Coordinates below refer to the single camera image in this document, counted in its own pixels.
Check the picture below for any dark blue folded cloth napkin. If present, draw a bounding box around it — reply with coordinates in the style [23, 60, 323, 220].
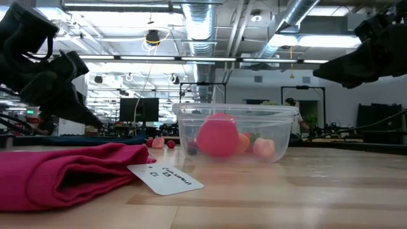
[12, 133, 149, 147]

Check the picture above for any red toy strawberry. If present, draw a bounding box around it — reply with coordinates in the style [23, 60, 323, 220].
[243, 132, 260, 153]

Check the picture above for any magenta folded cloth napkin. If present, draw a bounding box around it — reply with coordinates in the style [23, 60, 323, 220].
[0, 142, 157, 213]

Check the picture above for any silver vertical ceiling duct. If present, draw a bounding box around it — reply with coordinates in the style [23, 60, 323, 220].
[181, 0, 217, 102]

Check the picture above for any black cabinet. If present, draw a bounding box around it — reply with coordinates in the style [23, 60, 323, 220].
[355, 102, 405, 144]

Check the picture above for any white building pillar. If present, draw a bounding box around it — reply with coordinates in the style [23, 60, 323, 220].
[57, 74, 89, 136]

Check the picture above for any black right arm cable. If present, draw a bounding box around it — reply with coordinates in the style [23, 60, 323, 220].
[305, 109, 407, 142]

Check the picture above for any black metal frame, tall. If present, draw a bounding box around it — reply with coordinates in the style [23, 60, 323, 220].
[280, 85, 327, 128]

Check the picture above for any silver slanted ceiling duct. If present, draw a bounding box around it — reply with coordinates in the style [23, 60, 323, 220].
[254, 0, 321, 60]

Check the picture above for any black table edge rail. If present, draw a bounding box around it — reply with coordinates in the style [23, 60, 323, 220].
[289, 139, 407, 153]

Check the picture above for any pink toy peach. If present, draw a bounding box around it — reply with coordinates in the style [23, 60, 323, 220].
[252, 137, 276, 160]

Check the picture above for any black computer monitor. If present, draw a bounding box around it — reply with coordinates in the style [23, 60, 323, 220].
[119, 97, 160, 123]

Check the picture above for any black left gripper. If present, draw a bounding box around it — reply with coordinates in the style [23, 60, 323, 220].
[17, 73, 103, 128]

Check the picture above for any clear plastic tupperware container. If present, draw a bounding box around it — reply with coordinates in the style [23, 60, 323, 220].
[172, 102, 300, 163]

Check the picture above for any horizontal light bar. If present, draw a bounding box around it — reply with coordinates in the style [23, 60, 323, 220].
[76, 54, 330, 66]

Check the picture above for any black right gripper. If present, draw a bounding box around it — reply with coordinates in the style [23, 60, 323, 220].
[313, 25, 407, 89]

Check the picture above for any black metal frame, wide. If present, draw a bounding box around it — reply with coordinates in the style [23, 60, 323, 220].
[179, 81, 228, 103]

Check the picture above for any white paper tag, long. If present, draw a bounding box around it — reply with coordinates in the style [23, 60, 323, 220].
[127, 163, 205, 196]

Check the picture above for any person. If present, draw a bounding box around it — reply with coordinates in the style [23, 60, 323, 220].
[285, 97, 311, 136]
[27, 116, 57, 136]

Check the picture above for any yellow hanging cable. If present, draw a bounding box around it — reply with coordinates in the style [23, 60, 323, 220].
[132, 28, 172, 136]

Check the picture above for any black overhead camera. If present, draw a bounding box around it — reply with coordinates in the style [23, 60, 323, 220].
[145, 29, 162, 46]

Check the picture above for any green succulent plant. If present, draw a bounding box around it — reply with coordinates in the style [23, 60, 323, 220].
[303, 114, 319, 127]

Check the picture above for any red toy bell pepper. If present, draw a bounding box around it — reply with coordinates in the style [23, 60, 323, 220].
[196, 112, 240, 158]

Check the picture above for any orange toy fruit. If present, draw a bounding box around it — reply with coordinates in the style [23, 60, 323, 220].
[237, 133, 251, 156]

